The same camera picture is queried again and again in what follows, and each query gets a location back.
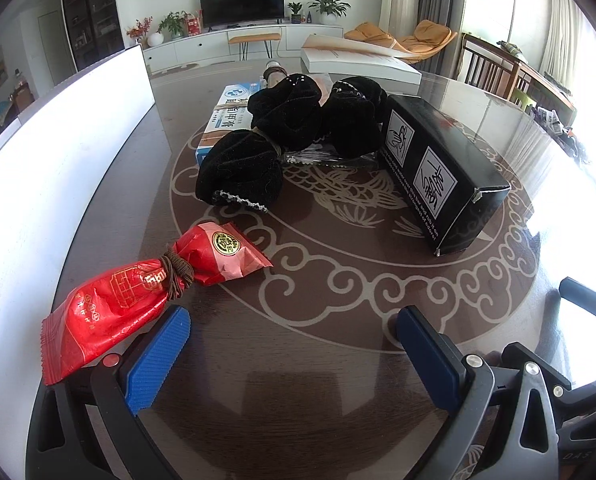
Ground dark wooden chair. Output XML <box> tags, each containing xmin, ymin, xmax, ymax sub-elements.
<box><xmin>460</xmin><ymin>34</ymin><xmax>534</xmax><ymax>106</ymax></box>

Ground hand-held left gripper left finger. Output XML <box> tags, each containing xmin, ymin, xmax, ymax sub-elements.
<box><xmin>25</xmin><ymin>305</ymin><xmax>191</xmax><ymax>480</ymax></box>

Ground orange lounge chair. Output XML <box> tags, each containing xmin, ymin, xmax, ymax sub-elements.
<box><xmin>397</xmin><ymin>20</ymin><xmax>457</xmax><ymax>64</ymax></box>

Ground dark bookcase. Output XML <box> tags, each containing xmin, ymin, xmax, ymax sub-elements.
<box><xmin>60</xmin><ymin>0</ymin><xmax>127</xmax><ymax>72</ymax></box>

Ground brown hair tie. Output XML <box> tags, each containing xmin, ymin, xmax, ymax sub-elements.
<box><xmin>159</xmin><ymin>251</ymin><xmax>196</xmax><ymax>302</ymax></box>

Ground bushy potted plant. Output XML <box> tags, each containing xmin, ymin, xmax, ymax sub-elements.
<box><xmin>158</xmin><ymin>11</ymin><xmax>189</xmax><ymax>41</ymax></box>

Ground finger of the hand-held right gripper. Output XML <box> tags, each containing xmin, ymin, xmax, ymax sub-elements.
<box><xmin>500</xmin><ymin>342</ymin><xmax>574</xmax><ymax>401</ymax></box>
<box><xmin>559</xmin><ymin>276</ymin><xmax>596</xmax><ymax>321</ymax></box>

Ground wooden side table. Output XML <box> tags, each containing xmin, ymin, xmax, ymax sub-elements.
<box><xmin>498</xmin><ymin>42</ymin><xmax>577</xmax><ymax>127</ymax></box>

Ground black velvet scrunchie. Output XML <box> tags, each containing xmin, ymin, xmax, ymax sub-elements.
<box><xmin>195</xmin><ymin>76</ymin><xmax>325</xmax><ymax>212</ymax></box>
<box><xmin>322</xmin><ymin>76</ymin><xmax>389</xmax><ymax>159</ymax></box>

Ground red flowers in vase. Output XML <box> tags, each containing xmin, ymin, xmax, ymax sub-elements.
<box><xmin>127</xmin><ymin>16</ymin><xmax>165</xmax><ymax>49</ymax></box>

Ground flat white box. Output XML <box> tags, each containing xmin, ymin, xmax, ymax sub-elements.
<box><xmin>300</xmin><ymin>35</ymin><xmax>423</xmax><ymax>85</ymax></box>

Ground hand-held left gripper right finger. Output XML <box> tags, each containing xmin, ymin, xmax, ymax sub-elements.
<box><xmin>397</xmin><ymin>305</ymin><xmax>561</xmax><ymax>480</ymax></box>

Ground blue and white box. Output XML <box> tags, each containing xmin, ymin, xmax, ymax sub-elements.
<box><xmin>195</xmin><ymin>81</ymin><xmax>267</xmax><ymax>166</ymax></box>

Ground red snack packet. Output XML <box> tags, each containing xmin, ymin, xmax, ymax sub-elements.
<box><xmin>40</xmin><ymin>221</ymin><xmax>273</xmax><ymax>387</ymax></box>

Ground black printed box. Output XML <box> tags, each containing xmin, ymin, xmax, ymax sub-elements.
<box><xmin>377</xmin><ymin>94</ymin><xmax>511</xmax><ymax>257</ymax></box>

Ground orange stool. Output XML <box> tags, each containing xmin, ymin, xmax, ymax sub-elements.
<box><xmin>228</xmin><ymin>32</ymin><xmax>282</xmax><ymax>61</ymax></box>

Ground sheer white curtain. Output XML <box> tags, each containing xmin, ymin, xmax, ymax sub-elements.
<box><xmin>542</xmin><ymin>0</ymin><xmax>596</xmax><ymax>97</ymax></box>

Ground beige tube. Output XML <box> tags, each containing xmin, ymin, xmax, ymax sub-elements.
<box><xmin>263</xmin><ymin>61</ymin><xmax>299</xmax><ymax>90</ymax></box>

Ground beige box lid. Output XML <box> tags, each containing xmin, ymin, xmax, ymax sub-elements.
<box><xmin>309</xmin><ymin>34</ymin><xmax>419</xmax><ymax>64</ymax></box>

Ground white tv cabinet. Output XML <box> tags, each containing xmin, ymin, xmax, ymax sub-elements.
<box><xmin>143</xmin><ymin>22</ymin><xmax>349</xmax><ymax>73</ymax></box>

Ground large potted plant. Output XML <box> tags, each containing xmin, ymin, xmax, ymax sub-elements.
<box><xmin>308</xmin><ymin>0</ymin><xmax>351</xmax><ymax>25</ymax></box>

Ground clear plastic packet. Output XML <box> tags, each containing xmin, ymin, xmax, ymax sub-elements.
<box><xmin>282</xmin><ymin>142</ymin><xmax>379</xmax><ymax>167</ymax></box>

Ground orange footstool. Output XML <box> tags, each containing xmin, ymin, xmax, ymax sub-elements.
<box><xmin>344</xmin><ymin>22</ymin><xmax>397</xmax><ymax>44</ymax></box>

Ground black television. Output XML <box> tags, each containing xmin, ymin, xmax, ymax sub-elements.
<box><xmin>199</xmin><ymin>0</ymin><xmax>285</xmax><ymax>28</ymax></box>

